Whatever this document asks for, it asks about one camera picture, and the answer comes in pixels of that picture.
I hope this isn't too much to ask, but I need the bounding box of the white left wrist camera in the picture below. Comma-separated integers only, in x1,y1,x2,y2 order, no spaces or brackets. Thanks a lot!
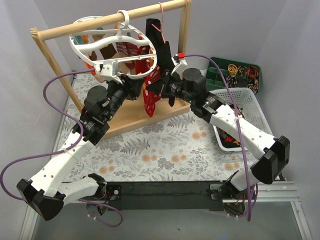
93,60,122,84

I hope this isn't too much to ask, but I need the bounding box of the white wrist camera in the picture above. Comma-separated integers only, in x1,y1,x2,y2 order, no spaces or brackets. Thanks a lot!
93,60,122,84
171,52,188,75

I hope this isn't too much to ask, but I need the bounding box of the red christmas sock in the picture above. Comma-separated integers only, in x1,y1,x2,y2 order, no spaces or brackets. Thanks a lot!
144,65,161,86
143,89,161,118

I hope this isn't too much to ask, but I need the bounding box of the white plastic basket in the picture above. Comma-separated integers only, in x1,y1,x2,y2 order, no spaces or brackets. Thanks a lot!
213,87,273,152

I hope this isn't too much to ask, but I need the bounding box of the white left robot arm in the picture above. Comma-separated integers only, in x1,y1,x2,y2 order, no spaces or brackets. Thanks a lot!
17,74,144,221

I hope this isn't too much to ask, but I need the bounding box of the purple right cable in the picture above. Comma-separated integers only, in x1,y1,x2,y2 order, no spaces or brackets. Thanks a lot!
183,54,259,222

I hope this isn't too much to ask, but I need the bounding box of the purple cable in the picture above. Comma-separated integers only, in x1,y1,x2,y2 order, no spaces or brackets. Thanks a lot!
0,68,124,228
183,54,259,222

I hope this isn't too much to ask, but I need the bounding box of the black hanging sock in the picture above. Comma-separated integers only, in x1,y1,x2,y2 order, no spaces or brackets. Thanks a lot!
145,18,175,107

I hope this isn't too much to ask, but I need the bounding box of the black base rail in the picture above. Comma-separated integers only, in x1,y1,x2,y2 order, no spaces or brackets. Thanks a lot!
101,181,246,211

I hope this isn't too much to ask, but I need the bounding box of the floral table mat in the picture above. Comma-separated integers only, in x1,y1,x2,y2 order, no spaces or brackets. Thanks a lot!
49,68,281,182

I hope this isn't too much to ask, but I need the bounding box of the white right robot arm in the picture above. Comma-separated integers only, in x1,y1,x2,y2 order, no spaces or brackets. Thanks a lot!
146,68,290,199

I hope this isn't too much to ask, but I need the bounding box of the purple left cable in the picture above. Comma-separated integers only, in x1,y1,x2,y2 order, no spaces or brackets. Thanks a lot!
0,68,124,228

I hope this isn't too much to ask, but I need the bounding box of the white round clip hanger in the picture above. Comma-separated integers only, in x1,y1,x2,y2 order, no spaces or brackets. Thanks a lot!
69,10,159,83

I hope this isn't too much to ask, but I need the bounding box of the green compartment tray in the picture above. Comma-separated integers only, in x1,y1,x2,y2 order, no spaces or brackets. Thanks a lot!
205,57,262,94

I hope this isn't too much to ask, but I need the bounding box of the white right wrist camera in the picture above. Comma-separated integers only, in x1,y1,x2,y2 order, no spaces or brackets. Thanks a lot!
171,52,188,75

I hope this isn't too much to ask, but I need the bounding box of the wooden clothes rack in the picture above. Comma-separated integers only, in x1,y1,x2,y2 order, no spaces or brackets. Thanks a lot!
30,0,192,139

